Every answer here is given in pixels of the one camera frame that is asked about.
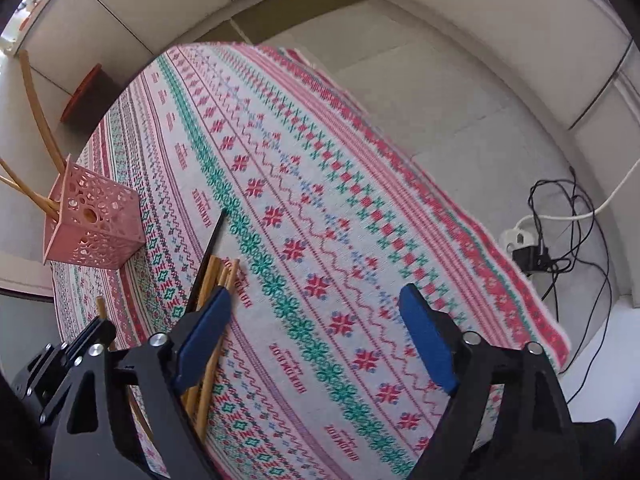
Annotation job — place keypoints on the pink perforated chopstick holder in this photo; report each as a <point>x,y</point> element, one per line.
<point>95,230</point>

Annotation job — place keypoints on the small brown floor mat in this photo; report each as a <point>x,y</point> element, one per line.
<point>215,32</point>

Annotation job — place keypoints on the person's dark trouser leg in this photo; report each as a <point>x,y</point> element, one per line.
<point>595,450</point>

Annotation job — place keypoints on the patterned woven tablecloth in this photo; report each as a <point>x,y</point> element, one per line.
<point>325,210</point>

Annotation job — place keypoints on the large brown floor mat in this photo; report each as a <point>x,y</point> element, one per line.
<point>300,10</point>

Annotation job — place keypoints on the red-rimmed trash bin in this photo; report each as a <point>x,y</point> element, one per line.
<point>82,92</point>

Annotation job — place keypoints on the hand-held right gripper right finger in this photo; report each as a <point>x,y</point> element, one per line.
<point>430,340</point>

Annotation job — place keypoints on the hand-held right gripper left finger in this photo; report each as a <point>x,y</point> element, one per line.
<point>202,340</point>

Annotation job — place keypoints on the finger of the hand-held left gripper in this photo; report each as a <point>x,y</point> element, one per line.
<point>92,337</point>
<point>37,375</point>

